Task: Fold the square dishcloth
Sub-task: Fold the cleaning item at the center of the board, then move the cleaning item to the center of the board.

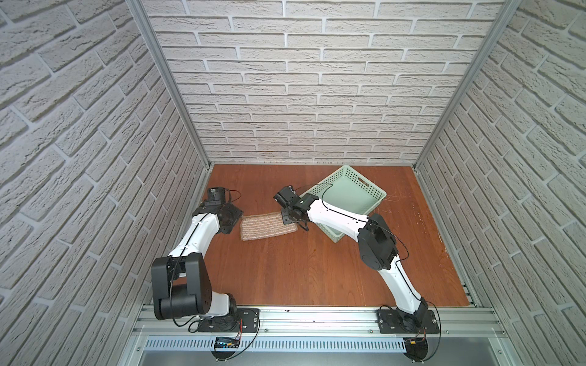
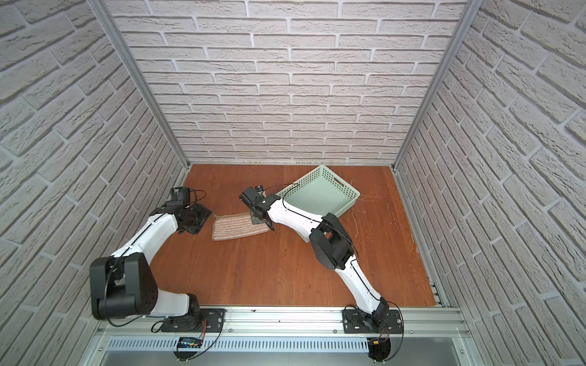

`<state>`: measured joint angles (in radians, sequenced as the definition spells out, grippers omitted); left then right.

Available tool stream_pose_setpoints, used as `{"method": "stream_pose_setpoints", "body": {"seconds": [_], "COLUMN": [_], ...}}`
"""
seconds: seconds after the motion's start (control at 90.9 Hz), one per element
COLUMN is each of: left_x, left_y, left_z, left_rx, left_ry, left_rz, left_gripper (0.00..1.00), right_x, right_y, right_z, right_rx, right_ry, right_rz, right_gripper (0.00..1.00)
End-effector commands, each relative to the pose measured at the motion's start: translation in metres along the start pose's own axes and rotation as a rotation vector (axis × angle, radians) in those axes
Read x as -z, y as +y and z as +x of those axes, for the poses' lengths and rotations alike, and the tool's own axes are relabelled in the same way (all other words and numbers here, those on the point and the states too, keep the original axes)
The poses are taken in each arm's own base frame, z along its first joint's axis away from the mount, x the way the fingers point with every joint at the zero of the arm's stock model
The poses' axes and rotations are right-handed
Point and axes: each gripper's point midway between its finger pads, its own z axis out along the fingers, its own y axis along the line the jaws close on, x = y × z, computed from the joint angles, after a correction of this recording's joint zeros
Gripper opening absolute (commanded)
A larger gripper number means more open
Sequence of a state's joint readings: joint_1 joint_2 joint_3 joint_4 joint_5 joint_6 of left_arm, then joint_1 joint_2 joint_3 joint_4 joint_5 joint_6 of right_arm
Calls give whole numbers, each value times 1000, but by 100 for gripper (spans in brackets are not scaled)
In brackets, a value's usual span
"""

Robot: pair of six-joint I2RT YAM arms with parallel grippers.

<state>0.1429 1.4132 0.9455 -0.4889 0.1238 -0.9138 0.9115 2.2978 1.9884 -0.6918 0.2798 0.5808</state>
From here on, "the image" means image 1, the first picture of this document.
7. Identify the striped brown white dishcloth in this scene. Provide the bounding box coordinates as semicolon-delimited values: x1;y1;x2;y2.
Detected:
241;212;298;241

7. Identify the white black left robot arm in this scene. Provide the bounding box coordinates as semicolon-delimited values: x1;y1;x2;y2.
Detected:
151;204;243;320

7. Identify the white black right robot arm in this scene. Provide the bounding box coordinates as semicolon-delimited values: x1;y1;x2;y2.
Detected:
274;186;429;329

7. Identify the mint green perforated basket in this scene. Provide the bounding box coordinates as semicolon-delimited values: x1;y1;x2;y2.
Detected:
300;166;386;242

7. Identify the perforated metal vent strip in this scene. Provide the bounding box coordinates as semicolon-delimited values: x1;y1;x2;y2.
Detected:
143;336;406;353

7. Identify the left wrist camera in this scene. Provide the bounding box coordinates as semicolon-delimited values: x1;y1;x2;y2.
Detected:
204;187;227;207

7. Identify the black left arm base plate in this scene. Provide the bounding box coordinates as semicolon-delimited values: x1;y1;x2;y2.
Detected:
194;308;261;335

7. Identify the aluminium front rail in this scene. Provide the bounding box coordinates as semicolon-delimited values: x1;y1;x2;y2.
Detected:
131;306;508;338

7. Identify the left controller board with wires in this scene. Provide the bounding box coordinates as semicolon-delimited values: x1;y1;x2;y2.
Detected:
212;337;241;361

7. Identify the controller board with wires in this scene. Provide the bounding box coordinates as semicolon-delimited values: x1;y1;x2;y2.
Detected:
212;337;241;361
404;338;429;362

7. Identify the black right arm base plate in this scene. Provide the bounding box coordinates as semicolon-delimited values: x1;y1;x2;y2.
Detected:
375;307;440;335

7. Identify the right controller board with wires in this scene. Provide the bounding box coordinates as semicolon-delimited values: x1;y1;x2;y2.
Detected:
404;338;429;362

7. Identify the aluminium corner post left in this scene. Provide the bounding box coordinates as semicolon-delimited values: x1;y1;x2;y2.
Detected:
127;0;213;172

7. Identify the aluminium corner post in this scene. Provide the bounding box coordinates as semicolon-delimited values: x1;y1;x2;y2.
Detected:
412;0;522;174
127;0;213;172

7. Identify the aluminium corner post right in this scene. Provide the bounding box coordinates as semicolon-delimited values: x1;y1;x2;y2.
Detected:
412;0;522;174

